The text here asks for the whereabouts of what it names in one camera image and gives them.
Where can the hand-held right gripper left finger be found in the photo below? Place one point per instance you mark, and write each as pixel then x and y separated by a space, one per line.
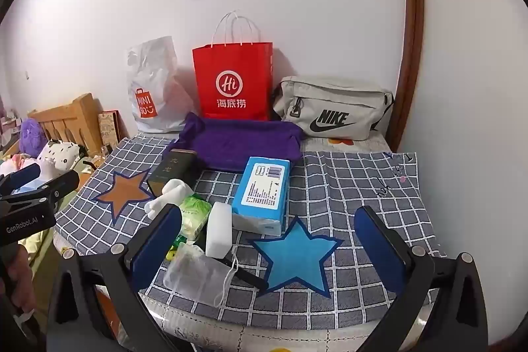
pixel 161 240

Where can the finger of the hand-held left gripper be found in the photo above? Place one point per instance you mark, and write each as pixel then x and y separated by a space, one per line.
pixel 24 172
pixel 62 181

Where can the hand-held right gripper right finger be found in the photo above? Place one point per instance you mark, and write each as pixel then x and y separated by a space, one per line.
pixel 375 240

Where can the yellow toy item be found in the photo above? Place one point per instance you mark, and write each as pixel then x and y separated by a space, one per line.
pixel 171 253

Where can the light green tissue packet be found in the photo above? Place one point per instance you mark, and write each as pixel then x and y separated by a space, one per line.
pixel 194 216

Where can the white cloth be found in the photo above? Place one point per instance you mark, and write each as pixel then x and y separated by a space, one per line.
pixel 173 189

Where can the white sponge block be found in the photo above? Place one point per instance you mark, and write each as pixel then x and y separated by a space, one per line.
pixel 218 228

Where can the purple fabric storage tray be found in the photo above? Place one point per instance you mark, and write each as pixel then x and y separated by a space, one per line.
pixel 247 141

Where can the person's left hand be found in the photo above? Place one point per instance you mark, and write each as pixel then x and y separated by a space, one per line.
pixel 20 277

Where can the white dotted pillow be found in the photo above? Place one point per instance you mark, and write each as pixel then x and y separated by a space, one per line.
pixel 57 154

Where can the purple plush toy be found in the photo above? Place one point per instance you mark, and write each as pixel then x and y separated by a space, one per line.
pixel 31 135

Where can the grey checked blanket with stars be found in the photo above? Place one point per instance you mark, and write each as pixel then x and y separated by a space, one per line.
pixel 350 191

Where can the wooden headboard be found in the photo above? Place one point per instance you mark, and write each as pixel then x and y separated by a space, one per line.
pixel 78 113

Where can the brown patterned box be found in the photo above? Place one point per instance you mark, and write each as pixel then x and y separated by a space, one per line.
pixel 109 129

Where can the dark green box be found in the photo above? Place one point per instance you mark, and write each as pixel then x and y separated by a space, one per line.
pixel 169 170

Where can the black flat bar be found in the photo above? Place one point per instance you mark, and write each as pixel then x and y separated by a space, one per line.
pixel 251 280

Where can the blue tissue pack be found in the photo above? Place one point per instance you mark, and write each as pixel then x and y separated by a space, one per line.
pixel 260 187

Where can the white plastic bag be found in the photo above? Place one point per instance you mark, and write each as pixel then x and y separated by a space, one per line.
pixel 152 80

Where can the grey waist bag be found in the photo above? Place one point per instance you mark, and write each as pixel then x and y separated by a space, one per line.
pixel 330 100

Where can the red paper bag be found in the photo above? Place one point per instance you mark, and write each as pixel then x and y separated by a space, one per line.
pixel 231 67

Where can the brown wooden door frame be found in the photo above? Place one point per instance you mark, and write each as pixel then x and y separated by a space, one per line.
pixel 412 47

